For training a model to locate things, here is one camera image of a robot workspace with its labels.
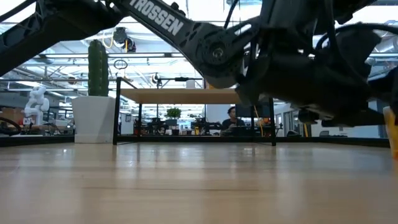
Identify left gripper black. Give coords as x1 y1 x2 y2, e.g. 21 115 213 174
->
234 18 386 125

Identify orange pill bottle white cap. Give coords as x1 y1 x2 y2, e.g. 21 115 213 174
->
382 105 398 160

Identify wooden shelf black metal legs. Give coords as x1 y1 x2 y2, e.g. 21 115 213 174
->
112 77 277 147

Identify person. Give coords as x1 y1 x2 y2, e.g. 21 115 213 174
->
220 106 246 137

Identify green potted plant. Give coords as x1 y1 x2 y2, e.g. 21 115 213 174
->
166 107 183 136

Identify green cactus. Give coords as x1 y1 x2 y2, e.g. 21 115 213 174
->
87 39 109 97

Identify white hexagonal plant pot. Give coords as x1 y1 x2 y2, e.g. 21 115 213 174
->
71 95 117 144

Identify white humanoid robot figure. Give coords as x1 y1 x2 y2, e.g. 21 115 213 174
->
24 86 50 126

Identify yellow cable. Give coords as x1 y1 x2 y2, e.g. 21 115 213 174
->
254 105 264 138

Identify black hanging camera device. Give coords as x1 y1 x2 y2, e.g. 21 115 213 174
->
112 27 137 53

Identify black metal rig frame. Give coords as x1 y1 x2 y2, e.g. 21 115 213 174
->
0 134 391 147

